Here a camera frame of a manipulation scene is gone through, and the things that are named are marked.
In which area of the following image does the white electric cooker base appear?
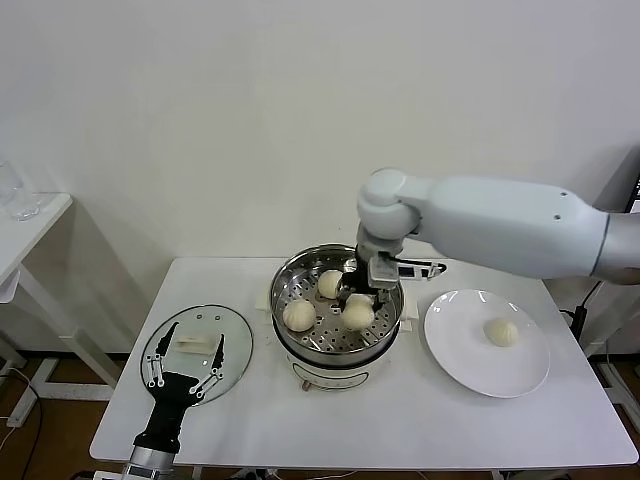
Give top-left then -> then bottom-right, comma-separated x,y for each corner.
254,287 -> 419,394

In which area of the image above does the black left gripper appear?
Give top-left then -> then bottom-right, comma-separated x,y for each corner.
131,322 -> 227,455

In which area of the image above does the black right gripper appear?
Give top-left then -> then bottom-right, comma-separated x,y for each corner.
336,254 -> 390,314

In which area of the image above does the white steamed baozi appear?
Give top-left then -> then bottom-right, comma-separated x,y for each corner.
317,269 -> 344,299
282,299 -> 318,333
341,294 -> 375,331
483,318 -> 519,348

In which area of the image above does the clear glass bowl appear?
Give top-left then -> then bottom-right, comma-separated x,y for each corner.
8,192 -> 42,222

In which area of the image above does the tall clear glass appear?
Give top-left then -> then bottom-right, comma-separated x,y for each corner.
0,159 -> 25,205

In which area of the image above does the perforated stainless steamer basket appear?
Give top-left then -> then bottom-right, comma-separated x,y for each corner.
269,243 -> 404,366

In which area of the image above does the white round plate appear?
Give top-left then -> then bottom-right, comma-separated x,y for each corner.
423,288 -> 550,399

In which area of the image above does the white side table with glassware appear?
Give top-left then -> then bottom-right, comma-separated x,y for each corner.
0,192 -> 126,404

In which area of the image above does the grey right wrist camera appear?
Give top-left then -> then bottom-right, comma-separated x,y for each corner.
367,252 -> 446,291

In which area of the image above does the glass lid with white handle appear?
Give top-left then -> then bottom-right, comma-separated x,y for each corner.
139,304 -> 255,404

